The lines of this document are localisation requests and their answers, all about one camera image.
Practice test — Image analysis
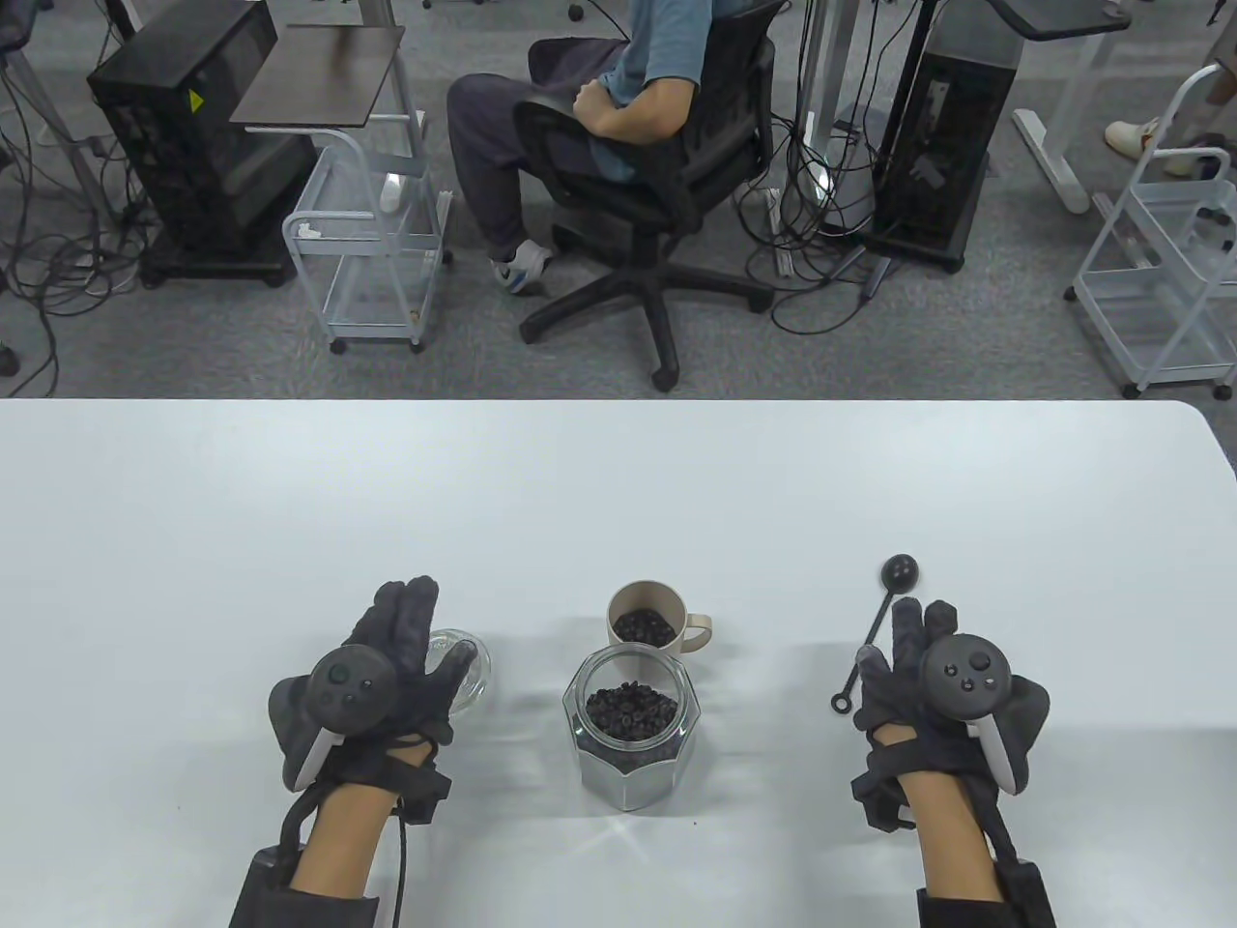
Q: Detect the person's left hand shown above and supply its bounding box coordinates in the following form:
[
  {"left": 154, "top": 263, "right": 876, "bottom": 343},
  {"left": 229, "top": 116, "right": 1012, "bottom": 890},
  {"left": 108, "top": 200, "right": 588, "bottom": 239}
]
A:
[{"left": 271, "top": 576, "right": 479, "bottom": 803}]

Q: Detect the person's right hand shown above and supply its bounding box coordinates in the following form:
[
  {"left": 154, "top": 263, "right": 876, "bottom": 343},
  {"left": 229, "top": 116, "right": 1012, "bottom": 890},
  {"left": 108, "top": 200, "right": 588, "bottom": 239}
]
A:
[{"left": 850, "top": 599, "right": 1050, "bottom": 832}]

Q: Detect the clear glass jar lid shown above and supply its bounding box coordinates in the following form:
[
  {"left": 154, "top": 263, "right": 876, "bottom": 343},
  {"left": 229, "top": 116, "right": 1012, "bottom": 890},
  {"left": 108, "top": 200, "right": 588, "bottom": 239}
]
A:
[{"left": 425, "top": 628, "right": 492, "bottom": 716}]

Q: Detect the black measuring scoop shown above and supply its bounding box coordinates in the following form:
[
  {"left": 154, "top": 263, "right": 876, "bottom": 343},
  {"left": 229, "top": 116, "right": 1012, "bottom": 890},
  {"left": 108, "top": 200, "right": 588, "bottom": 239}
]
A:
[{"left": 829, "top": 554, "right": 922, "bottom": 714}]

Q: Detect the beige cup with handle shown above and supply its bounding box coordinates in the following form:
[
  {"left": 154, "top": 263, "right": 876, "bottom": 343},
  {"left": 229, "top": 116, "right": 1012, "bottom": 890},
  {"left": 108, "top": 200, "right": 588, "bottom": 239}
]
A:
[{"left": 607, "top": 580, "right": 714, "bottom": 656}]

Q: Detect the small coffee bean portion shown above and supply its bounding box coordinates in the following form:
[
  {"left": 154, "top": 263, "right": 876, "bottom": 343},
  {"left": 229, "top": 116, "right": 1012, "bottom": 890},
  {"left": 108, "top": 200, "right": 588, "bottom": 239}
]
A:
[{"left": 615, "top": 607, "right": 677, "bottom": 647}]

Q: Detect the clear glass jar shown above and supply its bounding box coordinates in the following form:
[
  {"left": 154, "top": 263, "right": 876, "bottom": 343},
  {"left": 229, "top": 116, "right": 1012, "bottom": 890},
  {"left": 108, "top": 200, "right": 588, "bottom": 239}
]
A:
[{"left": 562, "top": 646, "right": 701, "bottom": 811}]

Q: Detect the person's right forearm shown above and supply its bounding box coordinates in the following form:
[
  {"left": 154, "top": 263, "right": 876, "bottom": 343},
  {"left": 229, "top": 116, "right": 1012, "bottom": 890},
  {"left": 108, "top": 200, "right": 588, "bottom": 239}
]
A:
[{"left": 899, "top": 773, "right": 1006, "bottom": 900}]

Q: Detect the person's left forearm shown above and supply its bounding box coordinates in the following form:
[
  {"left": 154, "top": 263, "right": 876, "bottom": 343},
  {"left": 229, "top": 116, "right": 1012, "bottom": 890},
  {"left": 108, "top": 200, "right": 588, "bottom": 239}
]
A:
[{"left": 290, "top": 783, "right": 407, "bottom": 900}]

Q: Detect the black round tracking controller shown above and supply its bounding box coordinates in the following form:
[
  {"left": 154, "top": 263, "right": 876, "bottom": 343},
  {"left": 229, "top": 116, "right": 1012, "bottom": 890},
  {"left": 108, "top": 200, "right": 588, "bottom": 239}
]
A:
[
  {"left": 918, "top": 633, "right": 1051, "bottom": 796},
  {"left": 269, "top": 646, "right": 392, "bottom": 789}
]

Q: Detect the black armband sensor unit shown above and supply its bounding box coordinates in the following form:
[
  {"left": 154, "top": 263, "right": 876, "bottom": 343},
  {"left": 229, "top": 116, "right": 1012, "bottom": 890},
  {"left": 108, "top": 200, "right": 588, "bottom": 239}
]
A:
[
  {"left": 916, "top": 822, "right": 1056, "bottom": 928},
  {"left": 230, "top": 783, "right": 407, "bottom": 928}
]

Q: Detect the white power strip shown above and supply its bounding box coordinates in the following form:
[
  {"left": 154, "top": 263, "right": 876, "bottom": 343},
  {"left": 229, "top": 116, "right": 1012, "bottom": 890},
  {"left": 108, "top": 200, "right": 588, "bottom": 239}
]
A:
[{"left": 766, "top": 187, "right": 798, "bottom": 281}]

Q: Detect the black office chair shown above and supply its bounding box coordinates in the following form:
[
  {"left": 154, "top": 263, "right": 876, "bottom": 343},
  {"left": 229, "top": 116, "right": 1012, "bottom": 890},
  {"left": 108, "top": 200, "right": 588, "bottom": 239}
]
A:
[{"left": 512, "top": 0, "right": 779, "bottom": 392}]

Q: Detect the grey round stand base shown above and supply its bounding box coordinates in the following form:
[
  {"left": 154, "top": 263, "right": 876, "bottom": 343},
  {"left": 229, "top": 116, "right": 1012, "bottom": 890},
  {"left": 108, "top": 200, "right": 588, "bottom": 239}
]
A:
[{"left": 820, "top": 126, "right": 882, "bottom": 235}]

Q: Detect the black computer tower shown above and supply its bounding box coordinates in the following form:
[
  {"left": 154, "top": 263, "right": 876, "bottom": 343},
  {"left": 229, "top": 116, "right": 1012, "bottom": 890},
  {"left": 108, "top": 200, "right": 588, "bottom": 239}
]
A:
[
  {"left": 87, "top": 0, "right": 320, "bottom": 289},
  {"left": 850, "top": 27, "right": 1025, "bottom": 274}
]

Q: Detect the white cart with brown top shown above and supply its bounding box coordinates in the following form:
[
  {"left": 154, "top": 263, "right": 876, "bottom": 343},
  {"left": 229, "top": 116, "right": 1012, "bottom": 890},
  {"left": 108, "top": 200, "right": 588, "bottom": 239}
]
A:
[{"left": 230, "top": 24, "right": 455, "bottom": 355}]

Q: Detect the white desk foot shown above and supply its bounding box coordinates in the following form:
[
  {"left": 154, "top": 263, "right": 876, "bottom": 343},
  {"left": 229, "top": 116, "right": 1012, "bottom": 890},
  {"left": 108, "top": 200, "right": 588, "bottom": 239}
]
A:
[{"left": 1012, "top": 39, "right": 1112, "bottom": 216}]

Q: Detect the grey desk leg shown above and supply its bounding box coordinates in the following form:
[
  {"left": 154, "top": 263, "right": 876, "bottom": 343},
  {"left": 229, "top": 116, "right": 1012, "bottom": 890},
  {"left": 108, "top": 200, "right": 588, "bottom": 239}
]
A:
[{"left": 0, "top": 39, "right": 109, "bottom": 209}]

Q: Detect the white desk column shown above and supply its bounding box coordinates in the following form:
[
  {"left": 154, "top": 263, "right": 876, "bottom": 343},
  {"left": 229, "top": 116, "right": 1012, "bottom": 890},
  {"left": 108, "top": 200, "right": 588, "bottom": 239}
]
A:
[{"left": 797, "top": 0, "right": 856, "bottom": 146}]

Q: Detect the black stand tray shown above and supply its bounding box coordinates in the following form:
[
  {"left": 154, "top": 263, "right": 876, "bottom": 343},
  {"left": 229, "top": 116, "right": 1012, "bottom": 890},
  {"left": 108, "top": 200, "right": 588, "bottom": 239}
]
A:
[{"left": 1000, "top": 0, "right": 1134, "bottom": 42}]

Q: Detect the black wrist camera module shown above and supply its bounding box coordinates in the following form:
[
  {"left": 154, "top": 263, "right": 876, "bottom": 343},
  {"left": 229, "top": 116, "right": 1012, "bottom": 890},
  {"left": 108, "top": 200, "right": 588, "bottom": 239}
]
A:
[
  {"left": 391, "top": 764, "right": 453, "bottom": 823},
  {"left": 850, "top": 764, "right": 914, "bottom": 832}
]

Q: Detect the white wire rolling cart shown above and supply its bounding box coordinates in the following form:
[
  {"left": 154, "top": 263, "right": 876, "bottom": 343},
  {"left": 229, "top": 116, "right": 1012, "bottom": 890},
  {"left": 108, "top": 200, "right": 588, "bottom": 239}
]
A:
[{"left": 1066, "top": 63, "right": 1237, "bottom": 400}]

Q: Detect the tangled black cable bundle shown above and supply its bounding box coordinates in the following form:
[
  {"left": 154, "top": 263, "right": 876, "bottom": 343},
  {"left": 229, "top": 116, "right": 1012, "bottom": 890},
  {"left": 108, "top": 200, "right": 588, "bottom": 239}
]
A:
[
  {"left": 763, "top": 58, "right": 900, "bottom": 336},
  {"left": 0, "top": 39, "right": 160, "bottom": 397}
]

